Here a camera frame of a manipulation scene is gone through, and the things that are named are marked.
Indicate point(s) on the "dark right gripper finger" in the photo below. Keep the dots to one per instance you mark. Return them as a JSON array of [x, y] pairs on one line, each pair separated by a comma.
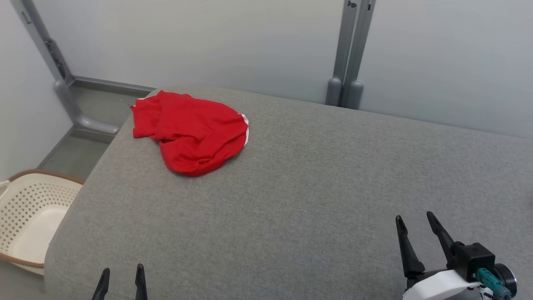
[[410, 254], [443, 239]]

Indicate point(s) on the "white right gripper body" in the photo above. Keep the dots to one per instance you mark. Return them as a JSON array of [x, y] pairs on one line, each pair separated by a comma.
[[441, 287]]

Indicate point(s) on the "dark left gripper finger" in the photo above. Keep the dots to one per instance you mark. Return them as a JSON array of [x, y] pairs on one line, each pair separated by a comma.
[[140, 287], [102, 289]]

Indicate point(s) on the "red white-trimmed shirt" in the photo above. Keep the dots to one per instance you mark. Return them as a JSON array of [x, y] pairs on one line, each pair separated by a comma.
[[191, 133]]

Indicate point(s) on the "cream perforated laundry basket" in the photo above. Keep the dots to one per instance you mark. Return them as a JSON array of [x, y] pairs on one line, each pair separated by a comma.
[[29, 208]]

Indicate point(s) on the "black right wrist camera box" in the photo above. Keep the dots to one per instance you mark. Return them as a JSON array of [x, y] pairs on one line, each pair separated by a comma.
[[474, 258]]

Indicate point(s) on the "teal right camera plug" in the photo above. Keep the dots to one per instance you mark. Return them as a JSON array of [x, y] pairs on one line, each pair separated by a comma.
[[487, 278]]

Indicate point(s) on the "grey partition post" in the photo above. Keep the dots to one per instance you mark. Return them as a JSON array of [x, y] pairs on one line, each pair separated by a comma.
[[356, 93], [334, 91]]

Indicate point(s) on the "grey corner post with foot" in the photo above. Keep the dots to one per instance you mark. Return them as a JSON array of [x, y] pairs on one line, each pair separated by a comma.
[[66, 96]]

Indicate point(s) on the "grey floor rail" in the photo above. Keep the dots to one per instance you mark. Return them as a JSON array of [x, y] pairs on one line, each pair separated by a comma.
[[108, 84]]

